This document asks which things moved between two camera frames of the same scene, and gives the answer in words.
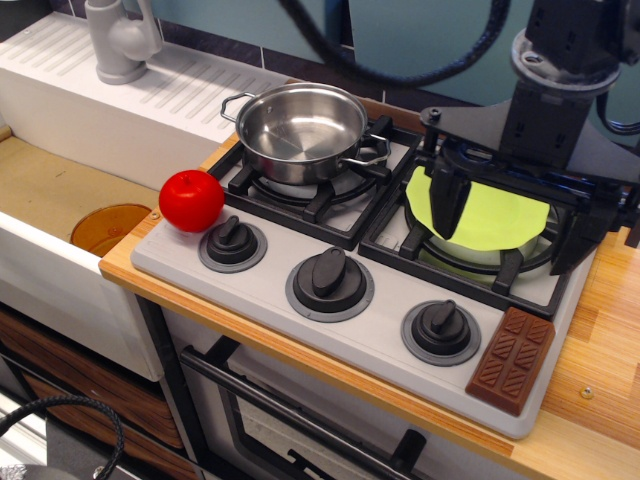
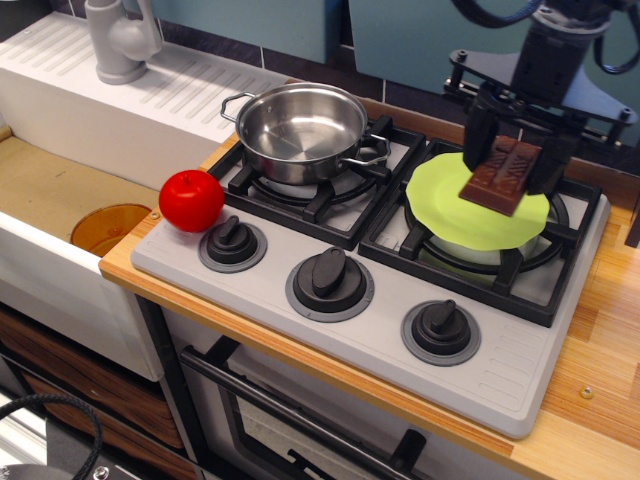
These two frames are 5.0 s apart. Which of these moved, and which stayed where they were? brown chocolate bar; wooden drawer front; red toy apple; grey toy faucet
Moved: brown chocolate bar
Stayed: red toy apple; grey toy faucet; wooden drawer front
